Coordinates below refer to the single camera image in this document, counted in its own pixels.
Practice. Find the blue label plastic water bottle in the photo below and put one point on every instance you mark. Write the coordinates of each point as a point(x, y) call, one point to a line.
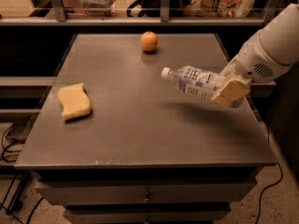
point(198, 83)

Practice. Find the clear plastic container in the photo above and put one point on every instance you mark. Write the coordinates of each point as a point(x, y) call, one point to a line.
point(97, 7)

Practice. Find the grey metal railing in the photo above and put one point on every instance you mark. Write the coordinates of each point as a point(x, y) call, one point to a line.
point(71, 13)

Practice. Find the black bag on shelf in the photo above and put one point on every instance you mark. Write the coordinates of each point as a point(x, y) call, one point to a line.
point(154, 8)

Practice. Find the drawer with knob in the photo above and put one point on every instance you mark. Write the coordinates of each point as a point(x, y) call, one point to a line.
point(147, 213)
point(97, 192)

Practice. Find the orange fruit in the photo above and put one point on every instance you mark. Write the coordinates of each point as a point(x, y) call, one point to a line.
point(149, 41)

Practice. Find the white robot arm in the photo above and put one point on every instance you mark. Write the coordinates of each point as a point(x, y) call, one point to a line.
point(270, 53)

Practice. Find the lower drawer with knob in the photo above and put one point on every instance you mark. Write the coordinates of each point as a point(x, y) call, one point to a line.
point(147, 213)

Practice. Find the yellow sponge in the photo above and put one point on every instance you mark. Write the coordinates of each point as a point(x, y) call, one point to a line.
point(75, 102)

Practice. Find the upper drawer with knob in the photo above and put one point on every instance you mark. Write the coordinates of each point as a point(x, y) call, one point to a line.
point(97, 192)

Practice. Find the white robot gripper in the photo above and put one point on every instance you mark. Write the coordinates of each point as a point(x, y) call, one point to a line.
point(253, 60)

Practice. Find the grey drawer cabinet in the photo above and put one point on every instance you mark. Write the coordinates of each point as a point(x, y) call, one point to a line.
point(141, 128)

